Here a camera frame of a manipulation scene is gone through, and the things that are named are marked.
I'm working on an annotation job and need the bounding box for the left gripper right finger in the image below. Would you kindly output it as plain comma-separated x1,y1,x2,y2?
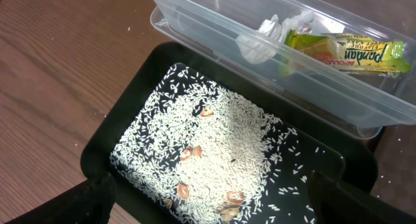
307,171,415,224

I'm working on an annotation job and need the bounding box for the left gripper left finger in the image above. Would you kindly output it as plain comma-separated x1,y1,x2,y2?
6,173,116,224

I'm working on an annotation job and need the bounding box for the green snack wrapper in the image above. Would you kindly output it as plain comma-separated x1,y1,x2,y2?
285,31,411,76

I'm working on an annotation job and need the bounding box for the white tissue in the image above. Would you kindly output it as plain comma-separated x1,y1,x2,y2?
235,10,314,64

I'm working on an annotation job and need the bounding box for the nut shell bottom edge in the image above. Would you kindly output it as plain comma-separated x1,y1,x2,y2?
163,199,173,209

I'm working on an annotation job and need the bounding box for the brown serving tray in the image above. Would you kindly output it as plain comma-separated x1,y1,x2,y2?
371,125,415,216

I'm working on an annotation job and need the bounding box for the nut shell lower left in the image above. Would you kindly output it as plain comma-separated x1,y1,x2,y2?
177,183,190,201

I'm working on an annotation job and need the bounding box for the brown nut shell piece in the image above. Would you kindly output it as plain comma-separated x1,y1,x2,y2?
216,191,244,223

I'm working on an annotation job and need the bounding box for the nut shell middle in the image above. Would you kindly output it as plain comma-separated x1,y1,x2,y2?
180,146,202,161

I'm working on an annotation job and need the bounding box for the spilled rice pile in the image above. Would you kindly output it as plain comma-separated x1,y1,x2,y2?
110,64,317,223

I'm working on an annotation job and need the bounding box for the black plastic tray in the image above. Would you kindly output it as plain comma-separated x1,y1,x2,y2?
81,42,378,223

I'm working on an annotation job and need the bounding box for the nut shell top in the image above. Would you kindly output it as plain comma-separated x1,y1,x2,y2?
200,108,214,118

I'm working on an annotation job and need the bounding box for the clear plastic bin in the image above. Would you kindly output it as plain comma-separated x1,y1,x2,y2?
151,0,415,140

